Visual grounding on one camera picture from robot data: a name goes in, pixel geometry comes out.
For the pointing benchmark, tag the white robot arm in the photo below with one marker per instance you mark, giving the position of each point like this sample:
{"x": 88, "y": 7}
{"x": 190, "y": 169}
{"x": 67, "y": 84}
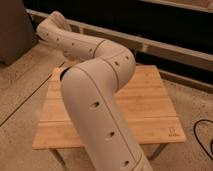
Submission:
{"x": 88, "y": 90}

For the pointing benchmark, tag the wooden folding table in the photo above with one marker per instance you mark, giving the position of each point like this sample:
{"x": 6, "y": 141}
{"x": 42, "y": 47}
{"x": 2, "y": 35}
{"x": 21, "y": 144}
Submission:
{"x": 144, "y": 101}

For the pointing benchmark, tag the metal table leg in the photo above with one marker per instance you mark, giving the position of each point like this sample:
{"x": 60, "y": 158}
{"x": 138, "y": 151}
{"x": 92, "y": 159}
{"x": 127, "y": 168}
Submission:
{"x": 58, "y": 157}

